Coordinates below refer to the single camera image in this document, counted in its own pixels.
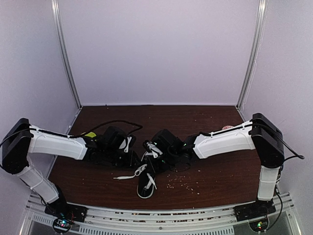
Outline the aluminium frame post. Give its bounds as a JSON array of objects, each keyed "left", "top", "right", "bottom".
[
  {"left": 51, "top": 0, "right": 82, "bottom": 109},
  {"left": 237, "top": 0, "right": 268, "bottom": 111}
]

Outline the white shoelace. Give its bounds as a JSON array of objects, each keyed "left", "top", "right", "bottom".
[{"left": 113, "top": 151, "right": 162, "bottom": 198}]

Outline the green plastic bowl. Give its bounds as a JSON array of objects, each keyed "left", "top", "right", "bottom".
[{"left": 83, "top": 132, "right": 96, "bottom": 138}]

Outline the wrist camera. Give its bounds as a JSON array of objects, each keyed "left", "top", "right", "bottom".
[
  {"left": 143, "top": 141, "right": 163, "bottom": 159},
  {"left": 119, "top": 135, "right": 136, "bottom": 153}
]

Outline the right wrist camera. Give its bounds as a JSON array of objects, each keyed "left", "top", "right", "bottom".
[{"left": 143, "top": 141, "right": 163, "bottom": 159}]

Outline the right aluminium frame post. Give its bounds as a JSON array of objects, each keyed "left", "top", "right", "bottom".
[{"left": 237, "top": 0, "right": 268, "bottom": 111}]

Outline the aluminium front rail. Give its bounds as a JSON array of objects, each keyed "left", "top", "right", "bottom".
[{"left": 21, "top": 193, "right": 300, "bottom": 235}]

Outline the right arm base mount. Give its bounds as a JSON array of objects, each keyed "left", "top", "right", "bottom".
[{"left": 234, "top": 202, "right": 276, "bottom": 233}]

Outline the left aluminium frame post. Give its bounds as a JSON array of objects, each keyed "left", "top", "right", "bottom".
[{"left": 51, "top": 0, "right": 82, "bottom": 109}]

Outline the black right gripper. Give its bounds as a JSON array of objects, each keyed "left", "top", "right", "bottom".
[{"left": 146, "top": 150, "right": 179, "bottom": 175}]

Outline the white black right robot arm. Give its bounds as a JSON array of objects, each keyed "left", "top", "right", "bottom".
[{"left": 137, "top": 113, "right": 305, "bottom": 216}]

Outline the pink patterned bowl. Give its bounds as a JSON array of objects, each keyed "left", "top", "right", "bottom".
[{"left": 222, "top": 125, "right": 234, "bottom": 130}]

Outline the black white canvas sneaker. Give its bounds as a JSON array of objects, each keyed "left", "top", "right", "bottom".
[{"left": 137, "top": 152, "right": 160, "bottom": 199}]

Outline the black braided left cable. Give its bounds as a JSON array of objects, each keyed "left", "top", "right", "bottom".
[{"left": 66, "top": 119, "right": 143, "bottom": 138}]

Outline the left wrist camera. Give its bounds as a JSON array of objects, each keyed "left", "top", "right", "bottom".
[{"left": 119, "top": 135, "right": 136, "bottom": 153}]

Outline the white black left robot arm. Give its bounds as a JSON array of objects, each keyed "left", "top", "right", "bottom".
[{"left": 0, "top": 118, "right": 139, "bottom": 217}]

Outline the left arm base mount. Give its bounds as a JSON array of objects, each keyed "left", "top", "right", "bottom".
[{"left": 45, "top": 204, "right": 88, "bottom": 234}]

